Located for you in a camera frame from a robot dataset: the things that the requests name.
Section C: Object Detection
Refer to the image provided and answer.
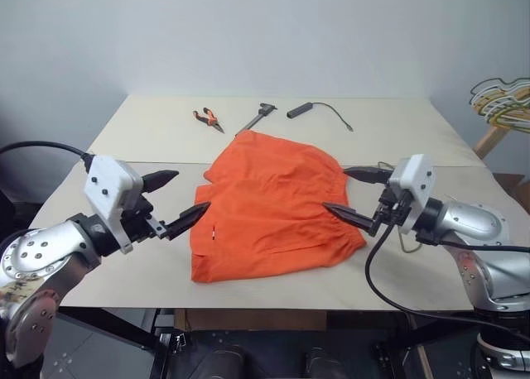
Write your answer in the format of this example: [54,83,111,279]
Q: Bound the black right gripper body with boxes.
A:
[369,186,412,237]

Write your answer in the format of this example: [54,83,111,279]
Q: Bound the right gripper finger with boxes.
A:
[343,166,394,186]
[322,202,380,237]

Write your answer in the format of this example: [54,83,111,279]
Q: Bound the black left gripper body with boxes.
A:
[119,191,171,247]

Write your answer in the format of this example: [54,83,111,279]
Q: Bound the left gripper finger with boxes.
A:
[142,169,181,193]
[164,201,212,242]

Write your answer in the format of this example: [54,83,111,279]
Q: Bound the orange shorts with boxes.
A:
[190,130,369,285]

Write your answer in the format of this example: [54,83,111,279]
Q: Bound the brown wooden pole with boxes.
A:
[471,121,515,161]

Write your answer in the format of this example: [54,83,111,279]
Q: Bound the grey black caliper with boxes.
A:
[234,102,279,138]

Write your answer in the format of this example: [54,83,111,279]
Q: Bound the black case with white marks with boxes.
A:
[40,310,167,379]

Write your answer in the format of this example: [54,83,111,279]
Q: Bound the hangers on wooden rack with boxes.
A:
[469,84,530,128]

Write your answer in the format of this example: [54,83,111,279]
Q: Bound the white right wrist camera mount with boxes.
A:
[386,153,438,236]

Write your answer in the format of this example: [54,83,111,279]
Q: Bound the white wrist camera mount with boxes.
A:
[386,153,438,236]
[84,155,147,255]

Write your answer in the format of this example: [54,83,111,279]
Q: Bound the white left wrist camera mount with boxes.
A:
[84,155,147,255]

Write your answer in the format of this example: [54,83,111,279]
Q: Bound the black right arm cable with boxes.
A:
[364,219,530,335]

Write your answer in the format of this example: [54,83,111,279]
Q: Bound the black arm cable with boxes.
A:
[364,219,530,335]
[0,141,93,173]

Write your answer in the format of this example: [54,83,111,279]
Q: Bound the orange-handled pliers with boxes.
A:
[190,107,226,135]

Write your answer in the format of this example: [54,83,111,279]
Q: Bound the black adapter with cable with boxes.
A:
[286,101,354,133]

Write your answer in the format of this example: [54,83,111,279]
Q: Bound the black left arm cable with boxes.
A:
[0,141,93,173]

